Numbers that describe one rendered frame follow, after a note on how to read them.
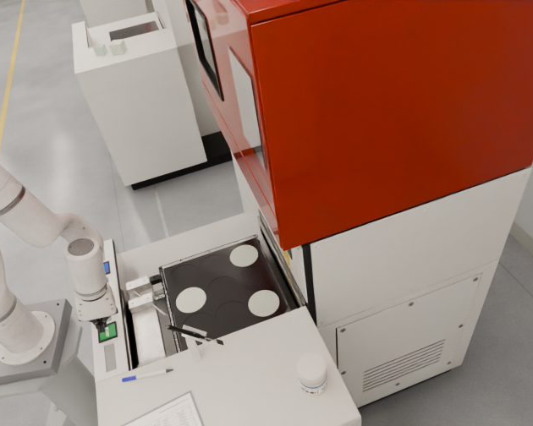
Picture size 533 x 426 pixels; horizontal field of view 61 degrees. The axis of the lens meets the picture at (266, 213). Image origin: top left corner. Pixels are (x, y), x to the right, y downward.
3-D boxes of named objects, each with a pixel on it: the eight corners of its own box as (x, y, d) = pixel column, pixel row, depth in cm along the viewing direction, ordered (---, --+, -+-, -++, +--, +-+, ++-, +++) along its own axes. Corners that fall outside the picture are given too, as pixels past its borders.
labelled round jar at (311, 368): (320, 367, 119) (318, 348, 113) (332, 390, 114) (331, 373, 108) (295, 376, 118) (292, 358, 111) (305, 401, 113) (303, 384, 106)
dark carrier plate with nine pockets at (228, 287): (255, 238, 165) (255, 237, 164) (289, 313, 140) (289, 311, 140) (163, 270, 159) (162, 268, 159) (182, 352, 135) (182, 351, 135)
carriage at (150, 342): (152, 283, 161) (150, 278, 159) (170, 374, 135) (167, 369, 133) (130, 291, 160) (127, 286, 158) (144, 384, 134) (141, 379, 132)
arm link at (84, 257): (75, 269, 123) (71, 296, 116) (65, 233, 115) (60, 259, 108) (107, 266, 125) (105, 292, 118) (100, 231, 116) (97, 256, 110)
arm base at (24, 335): (-9, 373, 141) (-45, 344, 128) (2, 320, 154) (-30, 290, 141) (52, 357, 143) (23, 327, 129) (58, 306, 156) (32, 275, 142)
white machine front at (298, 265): (242, 180, 201) (226, 101, 174) (316, 329, 144) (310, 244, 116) (236, 182, 201) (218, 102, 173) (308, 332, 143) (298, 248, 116)
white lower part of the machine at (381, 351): (373, 252, 269) (380, 137, 212) (459, 374, 211) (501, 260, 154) (261, 292, 258) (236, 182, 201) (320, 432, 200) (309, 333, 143)
